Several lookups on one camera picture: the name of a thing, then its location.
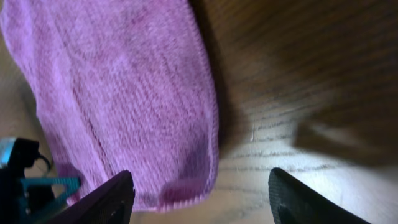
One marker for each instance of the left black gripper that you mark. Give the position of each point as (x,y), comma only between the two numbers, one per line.
(28,200)

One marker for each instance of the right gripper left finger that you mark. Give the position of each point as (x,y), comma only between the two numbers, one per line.
(111,203)

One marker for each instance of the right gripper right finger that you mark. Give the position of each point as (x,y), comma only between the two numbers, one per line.
(292,201)

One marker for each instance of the purple microfiber cloth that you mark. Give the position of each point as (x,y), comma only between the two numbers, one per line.
(121,85)

